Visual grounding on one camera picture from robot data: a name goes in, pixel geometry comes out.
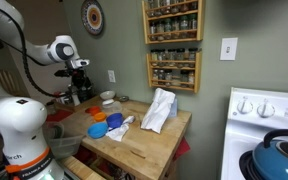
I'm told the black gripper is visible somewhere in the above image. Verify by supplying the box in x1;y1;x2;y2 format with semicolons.
71;68;94;103

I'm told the shallow orange bowl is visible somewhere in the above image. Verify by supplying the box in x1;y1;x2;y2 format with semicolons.
94;115;107;123

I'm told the small white bowl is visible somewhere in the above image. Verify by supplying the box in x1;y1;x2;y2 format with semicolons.
99;90;116;100

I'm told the light blue plastic bowl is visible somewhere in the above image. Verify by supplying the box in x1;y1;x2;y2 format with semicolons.
86;121;109;140

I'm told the steel pepper mill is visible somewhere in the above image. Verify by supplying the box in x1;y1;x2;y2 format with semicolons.
70;84;82;107

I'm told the white round cup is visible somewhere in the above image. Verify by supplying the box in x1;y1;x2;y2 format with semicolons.
101;98;116;107

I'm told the clear square plastic container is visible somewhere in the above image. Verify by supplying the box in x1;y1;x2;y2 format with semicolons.
103;101;123;116

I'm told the red silicone mat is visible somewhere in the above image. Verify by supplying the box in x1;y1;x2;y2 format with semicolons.
45;109;74;123

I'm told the small crumpled white cloth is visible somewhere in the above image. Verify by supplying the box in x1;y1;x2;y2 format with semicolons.
105;115;136;142

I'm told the clear plastic storage bin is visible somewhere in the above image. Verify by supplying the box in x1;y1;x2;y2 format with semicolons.
42;121;85;160

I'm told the wooden spice rack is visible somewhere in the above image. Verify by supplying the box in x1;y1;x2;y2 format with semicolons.
146;49;202;94
141;0;205;45

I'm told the large crumpled white cloth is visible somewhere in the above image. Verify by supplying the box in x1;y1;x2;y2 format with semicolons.
140;87;177;134

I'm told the glass spice jar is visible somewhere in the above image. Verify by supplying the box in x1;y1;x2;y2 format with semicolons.
156;21;165;41
167;49;177;69
176;48;186;69
149;22;157;42
187;47;199;70
179;15;189;39
150;49;159;69
164;18;173;40
158;49;168;69
172;17;181;40
188;13;198;38

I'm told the red hanging towel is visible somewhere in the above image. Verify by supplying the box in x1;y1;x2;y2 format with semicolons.
173;137;192;162

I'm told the white stove knob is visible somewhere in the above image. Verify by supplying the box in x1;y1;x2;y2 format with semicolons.
236;97;254;115
256;98;276;118

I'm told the white electric stove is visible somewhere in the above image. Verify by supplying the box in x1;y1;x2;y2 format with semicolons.
220;87;288;180

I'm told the black stove burner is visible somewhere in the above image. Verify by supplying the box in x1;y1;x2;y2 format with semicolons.
238;149;263;180

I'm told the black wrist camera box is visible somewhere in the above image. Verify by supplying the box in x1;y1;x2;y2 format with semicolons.
53;68;73;78

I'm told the white wall outlet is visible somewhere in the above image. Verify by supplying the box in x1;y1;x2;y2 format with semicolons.
107;69;117;84

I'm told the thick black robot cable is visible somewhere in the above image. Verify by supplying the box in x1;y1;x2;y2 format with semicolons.
0;4;68;99

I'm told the patterned decorative wall plate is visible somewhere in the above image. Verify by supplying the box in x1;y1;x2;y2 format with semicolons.
80;0;105;36

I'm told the white light switch plate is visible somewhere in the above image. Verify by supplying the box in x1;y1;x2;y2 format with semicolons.
219;37;239;62

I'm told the blue kettle black handle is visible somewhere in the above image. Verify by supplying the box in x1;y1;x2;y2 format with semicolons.
252;129;288;180

